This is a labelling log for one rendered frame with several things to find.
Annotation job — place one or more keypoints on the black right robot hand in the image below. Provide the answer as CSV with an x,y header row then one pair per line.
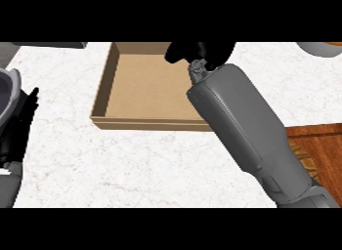
x,y
212,52

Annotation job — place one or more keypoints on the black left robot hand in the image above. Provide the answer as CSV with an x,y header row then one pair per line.
x,y
17,130

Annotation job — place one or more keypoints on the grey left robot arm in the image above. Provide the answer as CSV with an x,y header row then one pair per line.
x,y
2,188

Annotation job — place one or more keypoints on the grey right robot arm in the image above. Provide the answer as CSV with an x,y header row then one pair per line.
x,y
245,130

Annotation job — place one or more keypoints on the cardboard box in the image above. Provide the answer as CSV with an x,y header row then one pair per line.
x,y
144,88

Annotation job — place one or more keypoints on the brown wooden cutting board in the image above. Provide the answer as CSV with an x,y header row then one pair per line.
x,y
329,159

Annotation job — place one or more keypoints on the grey bowl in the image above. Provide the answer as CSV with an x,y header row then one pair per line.
x,y
325,49

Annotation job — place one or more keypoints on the dark grey flat object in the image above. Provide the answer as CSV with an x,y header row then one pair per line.
x,y
51,44

